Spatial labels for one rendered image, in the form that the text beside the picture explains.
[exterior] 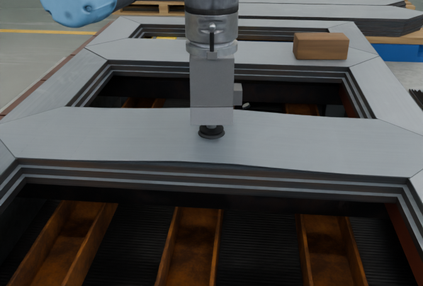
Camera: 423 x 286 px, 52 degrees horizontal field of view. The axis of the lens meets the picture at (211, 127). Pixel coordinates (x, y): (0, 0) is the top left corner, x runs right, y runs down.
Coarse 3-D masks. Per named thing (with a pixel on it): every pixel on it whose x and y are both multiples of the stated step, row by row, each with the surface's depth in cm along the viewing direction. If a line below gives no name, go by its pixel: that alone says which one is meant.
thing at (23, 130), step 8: (48, 112) 78; (56, 112) 78; (16, 120) 75; (24, 120) 75; (32, 120) 75; (40, 120) 75; (48, 120) 75; (8, 128) 73; (16, 128) 73; (24, 128) 73; (32, 128) 73; (40, 128) 73; (0, 136) 70; (8, 136) 70; (16, 136) 70; (24, 136) 70; (32, 136) 70; (8, 144) 68; (16, 144) 68; (24, 144) 68; (16, 152) 66
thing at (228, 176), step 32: (160, 32) 133; (256, 32) 131; (288, 32) 130; (320, 32) 129; (64, 64) 101; (96, 64) 101; (128, 64) 104; (160, 64) 103; (256, 64) 101; (32, 96) 85; (64, 96) 85; (352, 96) 90; (32, 160) 65; (0, 192) 59; (224, 192) 62; (256, 192) 62; (288, 192) 61; (320, 192) 61; (352, 192) 61; (384, 192) 61; (416, 224) 55
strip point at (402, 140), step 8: (384, 128) 73; (392, 128) 73; (400, 128) 73; (392, 136) 70; (400, 136) 70; (408, 136) 70; (416, 136) 70; (392, 144) 68; (400, 144) 68; (408, 144) 68; (416, 144) 68; (400, 152) 66; (408, 152) 66; (416, 152) 66; (400, 160) 64; (408, 160) 64; (416, 160) 64; (408, 168) 62; (416, 168) 62
